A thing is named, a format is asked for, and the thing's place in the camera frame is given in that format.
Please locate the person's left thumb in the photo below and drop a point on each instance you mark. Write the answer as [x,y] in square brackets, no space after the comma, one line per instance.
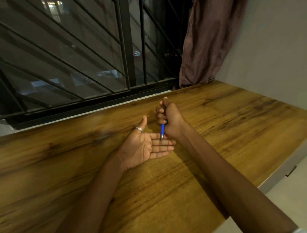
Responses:
[142,124]

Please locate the mauve curtain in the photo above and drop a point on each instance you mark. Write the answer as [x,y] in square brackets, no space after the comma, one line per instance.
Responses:
[208,40]

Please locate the person's left middle finger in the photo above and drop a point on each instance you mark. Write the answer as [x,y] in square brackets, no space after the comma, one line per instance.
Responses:
[164,143]

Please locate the person's right hand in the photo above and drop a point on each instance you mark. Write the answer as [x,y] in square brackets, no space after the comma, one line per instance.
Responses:
[173,120]

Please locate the person's left forearm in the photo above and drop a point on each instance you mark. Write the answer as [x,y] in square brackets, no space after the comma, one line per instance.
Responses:
[91,196]

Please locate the black metal window grille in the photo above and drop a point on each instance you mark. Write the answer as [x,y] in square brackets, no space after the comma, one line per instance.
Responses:
[72,52]

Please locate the person's right thumb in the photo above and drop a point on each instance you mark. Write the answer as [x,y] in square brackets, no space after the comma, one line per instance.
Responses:
[165,101]

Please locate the person's left little finger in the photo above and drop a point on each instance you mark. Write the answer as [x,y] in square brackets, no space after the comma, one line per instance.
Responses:
[160,154]

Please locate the blue pen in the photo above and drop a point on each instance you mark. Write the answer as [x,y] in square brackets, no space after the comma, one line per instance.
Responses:
[162,130]

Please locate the person's right forearm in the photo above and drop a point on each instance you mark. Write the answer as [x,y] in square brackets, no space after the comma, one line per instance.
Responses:
[230,182]

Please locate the person's left hand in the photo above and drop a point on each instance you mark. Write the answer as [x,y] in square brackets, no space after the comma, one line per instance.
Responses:
[139,148]

